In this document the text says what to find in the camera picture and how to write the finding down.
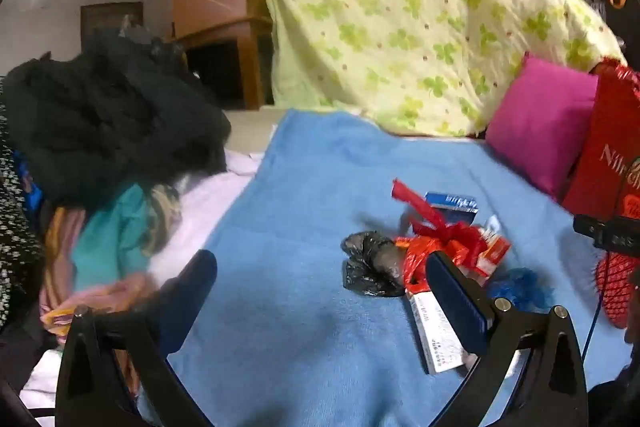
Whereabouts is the black plastic bag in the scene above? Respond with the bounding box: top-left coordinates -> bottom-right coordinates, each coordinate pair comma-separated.
341,231 -> 408,298

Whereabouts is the black white patterned cloth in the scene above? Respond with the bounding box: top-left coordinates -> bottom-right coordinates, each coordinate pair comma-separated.
0,107 -> 46,323

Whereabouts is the olive patterned cloth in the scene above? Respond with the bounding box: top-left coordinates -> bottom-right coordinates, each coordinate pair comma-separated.
142,184 -> 183,253

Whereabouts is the long white carton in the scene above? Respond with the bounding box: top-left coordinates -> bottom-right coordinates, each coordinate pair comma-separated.
406,289 -> 473,375

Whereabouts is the light blue blanket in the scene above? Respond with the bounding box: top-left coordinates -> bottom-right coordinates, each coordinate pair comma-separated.
137,109 -> 631,427

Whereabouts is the black fluffy cloth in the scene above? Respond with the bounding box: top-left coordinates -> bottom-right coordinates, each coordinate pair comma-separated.
0,32 -> 233,208

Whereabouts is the red paper bag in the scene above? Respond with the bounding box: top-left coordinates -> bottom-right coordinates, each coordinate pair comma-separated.
562,59 -> 640,223

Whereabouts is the dark gripper cable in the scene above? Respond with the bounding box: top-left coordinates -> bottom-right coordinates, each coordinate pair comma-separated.
581,252 -> 610,358

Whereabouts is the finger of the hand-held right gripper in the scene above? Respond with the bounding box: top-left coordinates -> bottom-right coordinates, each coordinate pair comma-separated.
572,214 -> 640,254

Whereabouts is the orange pink cloth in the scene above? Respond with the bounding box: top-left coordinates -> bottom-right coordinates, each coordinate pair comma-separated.
42,274 -> 156,338

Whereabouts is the white bed sheet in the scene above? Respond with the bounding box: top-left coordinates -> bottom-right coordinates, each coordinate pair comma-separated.
20,147 -> 266,413

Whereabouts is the striped pink cloth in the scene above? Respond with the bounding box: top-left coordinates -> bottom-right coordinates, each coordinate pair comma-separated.
39,207 -> 91,313

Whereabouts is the blue plastic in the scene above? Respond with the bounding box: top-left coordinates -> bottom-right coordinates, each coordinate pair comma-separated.
486,267 -> 555,314

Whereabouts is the teal cloth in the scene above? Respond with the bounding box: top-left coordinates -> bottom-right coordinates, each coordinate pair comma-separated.
72,184 -> 151,293

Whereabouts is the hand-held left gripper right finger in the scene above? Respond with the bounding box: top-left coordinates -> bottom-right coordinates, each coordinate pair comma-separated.
425,251 -> 590,427

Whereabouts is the red plastic basket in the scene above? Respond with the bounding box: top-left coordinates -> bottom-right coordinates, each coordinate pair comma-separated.
595,252 -> 640,329

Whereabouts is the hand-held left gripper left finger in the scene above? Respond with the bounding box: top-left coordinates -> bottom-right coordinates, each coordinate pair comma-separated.
55,249 -> 218,427

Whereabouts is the pink pillow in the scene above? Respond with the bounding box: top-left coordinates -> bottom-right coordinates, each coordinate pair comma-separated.
485,53 -> 600,200

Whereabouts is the red mesh bag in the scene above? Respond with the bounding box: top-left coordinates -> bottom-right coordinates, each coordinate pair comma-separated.
392,179 -> 493,293

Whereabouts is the blue toothpaste box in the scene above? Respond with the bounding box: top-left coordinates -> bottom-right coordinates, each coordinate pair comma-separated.
425,192 -> 478,225

